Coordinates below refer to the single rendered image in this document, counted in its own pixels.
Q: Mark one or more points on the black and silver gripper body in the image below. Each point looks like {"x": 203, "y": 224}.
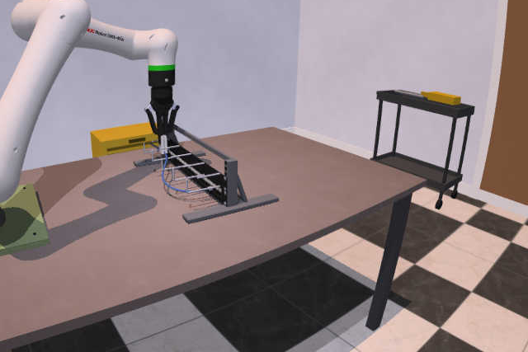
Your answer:
{"x": 160, "y": 96}

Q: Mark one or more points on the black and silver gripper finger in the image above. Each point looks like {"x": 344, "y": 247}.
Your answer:
{"x": 168, "y": 125}
{"x": 159, "y": 129}

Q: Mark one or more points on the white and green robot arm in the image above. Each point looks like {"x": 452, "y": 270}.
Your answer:
{"x": 62, "y": 26}

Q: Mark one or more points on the grey metal cable rack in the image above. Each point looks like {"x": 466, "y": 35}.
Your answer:
{"x": 229, "y": 184}

